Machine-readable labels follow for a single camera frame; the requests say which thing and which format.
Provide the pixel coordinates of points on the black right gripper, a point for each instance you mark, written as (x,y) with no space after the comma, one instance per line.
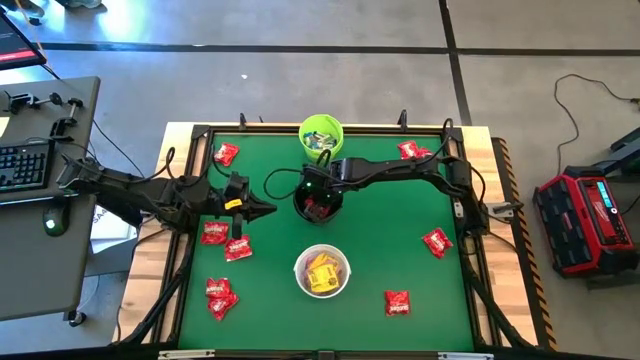
(322,182)

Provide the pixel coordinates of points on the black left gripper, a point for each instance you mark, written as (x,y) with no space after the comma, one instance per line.
(220,197)

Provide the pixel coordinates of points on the blue white candy bar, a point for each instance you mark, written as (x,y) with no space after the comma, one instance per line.
(310,142)
(328,142)
(320,135)
(318,146)

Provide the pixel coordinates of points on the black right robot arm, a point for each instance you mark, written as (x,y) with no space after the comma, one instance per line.
(400,167)

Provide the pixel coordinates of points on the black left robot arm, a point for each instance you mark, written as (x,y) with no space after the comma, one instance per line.
(135,192)

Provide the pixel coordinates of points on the green halloween bucket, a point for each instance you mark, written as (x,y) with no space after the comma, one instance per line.
(320,156)

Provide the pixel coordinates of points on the black halloween bucket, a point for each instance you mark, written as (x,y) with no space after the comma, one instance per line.
(330,217)

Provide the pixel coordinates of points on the black blue bar clamp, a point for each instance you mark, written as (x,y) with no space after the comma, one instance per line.
(402,119)
(242,120)

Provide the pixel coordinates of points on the green table mat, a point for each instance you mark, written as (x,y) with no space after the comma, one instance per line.
(390,260)

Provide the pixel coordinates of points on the white cardboard box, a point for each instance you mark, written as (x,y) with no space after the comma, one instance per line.
(112,232)

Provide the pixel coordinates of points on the black computer mouse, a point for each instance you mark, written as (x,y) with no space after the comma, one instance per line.
(54,220)

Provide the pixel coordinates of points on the black desk caster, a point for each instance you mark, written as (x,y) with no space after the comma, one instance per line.
(76,317)

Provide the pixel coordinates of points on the grey desk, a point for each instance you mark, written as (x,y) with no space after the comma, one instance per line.
(45,280)

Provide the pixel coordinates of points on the yellow black hazard strip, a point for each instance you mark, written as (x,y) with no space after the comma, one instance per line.
(532,280)

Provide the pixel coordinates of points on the black backlit keyboard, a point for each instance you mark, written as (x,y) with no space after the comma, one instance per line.
(25,167)

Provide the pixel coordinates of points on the black desk monitor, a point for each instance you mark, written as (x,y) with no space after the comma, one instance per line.
(15,45)

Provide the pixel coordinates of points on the blue black equipment cart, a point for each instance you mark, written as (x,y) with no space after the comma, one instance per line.
(625,150)

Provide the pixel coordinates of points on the person's foot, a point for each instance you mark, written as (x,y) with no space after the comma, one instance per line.
(22,7)

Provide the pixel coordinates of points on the white mounting bracket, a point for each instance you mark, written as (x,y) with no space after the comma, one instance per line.
(459,209)

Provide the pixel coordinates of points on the grey metal bracket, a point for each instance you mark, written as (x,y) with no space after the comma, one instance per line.
(502,207)

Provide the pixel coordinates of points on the black desk clamp mount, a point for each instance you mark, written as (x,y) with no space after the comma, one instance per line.
(22,101)
(65,120)

